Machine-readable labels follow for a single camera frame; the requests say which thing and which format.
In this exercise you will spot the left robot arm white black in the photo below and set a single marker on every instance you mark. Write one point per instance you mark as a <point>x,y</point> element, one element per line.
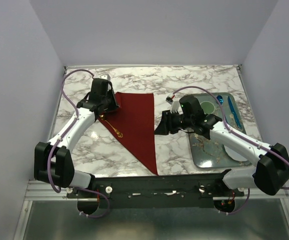
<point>53,160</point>

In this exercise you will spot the floral teal serving tray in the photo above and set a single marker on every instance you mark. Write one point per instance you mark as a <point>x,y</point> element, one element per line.
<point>210,154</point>

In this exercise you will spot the light green cup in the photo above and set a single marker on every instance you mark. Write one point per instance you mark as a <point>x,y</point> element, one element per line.
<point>208,107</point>

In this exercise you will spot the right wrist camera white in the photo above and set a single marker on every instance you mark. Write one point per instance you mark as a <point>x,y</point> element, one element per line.
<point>173,103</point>

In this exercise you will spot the blue metallic spoon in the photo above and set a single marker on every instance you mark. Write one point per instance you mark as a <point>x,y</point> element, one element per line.
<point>220,99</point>

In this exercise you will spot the pale blue small plate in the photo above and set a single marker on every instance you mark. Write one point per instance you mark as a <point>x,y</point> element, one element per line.
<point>234,155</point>

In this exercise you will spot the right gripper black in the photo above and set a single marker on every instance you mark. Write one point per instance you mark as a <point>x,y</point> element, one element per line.
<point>165,125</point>

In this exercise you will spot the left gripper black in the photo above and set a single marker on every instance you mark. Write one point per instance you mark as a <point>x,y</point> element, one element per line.
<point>115,105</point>

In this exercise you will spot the blue metallic knife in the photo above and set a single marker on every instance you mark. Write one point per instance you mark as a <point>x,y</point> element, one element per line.
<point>234,113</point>

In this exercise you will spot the gold fork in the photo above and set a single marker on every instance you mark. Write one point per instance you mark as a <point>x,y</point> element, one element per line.
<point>117,132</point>

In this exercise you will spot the dark red cloth napkin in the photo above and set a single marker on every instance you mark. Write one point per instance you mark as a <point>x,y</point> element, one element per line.
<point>135,118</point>

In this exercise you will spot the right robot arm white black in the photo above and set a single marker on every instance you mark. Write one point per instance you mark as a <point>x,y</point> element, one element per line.
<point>270,163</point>

